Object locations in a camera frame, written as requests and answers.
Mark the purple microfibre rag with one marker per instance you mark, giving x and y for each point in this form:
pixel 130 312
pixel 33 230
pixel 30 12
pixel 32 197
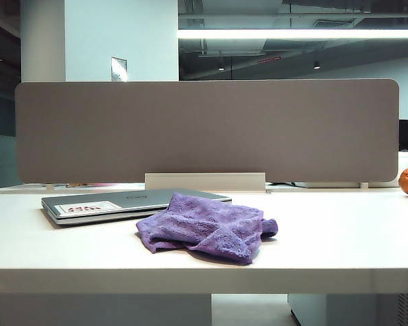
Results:
pixel 207 227

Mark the white sticker with red print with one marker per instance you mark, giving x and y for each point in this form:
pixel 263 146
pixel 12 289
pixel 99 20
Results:
pixel 105 206

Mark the brown fabric desk partition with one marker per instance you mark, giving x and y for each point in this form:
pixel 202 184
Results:
pixel 207 129

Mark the white rounded object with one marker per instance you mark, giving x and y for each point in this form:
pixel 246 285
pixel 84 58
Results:
pixel 406 160

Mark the black computer monitor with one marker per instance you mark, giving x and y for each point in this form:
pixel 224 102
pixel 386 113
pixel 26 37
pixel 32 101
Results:
pixel 405 136

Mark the silver closed laptop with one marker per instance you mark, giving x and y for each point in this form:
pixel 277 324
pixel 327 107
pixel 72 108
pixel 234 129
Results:
pixel 139 201

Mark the black ceiling spotlight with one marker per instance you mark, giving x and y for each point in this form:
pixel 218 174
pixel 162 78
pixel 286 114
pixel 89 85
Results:
pixel 317 65

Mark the framed notice on pillar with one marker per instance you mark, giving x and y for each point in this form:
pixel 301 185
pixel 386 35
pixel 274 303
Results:
pixel 119 69

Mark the red glowing ceiling sign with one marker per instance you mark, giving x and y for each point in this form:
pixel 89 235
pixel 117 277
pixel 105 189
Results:
pixel 268 60

